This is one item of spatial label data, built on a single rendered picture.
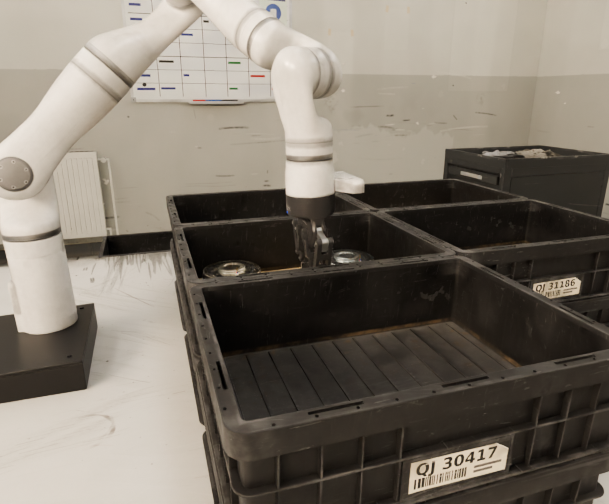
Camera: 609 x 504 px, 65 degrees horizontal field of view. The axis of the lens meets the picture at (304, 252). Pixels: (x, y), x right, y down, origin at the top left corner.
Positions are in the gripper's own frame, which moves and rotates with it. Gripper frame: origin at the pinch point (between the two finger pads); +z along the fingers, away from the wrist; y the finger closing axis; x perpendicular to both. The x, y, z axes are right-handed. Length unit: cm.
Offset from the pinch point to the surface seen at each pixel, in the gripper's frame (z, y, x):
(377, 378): 4.4, 23.3, 0.5
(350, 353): 4.4, 16.8, -0.3
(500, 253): -4.2, 10.8, 27.1
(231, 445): -5.2, 40.5, -19.3
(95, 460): 16.2, 11.9, -34.3
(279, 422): -6.4, 40.7, -15.7
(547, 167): 7, -103, 143
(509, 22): -77, -318, 287
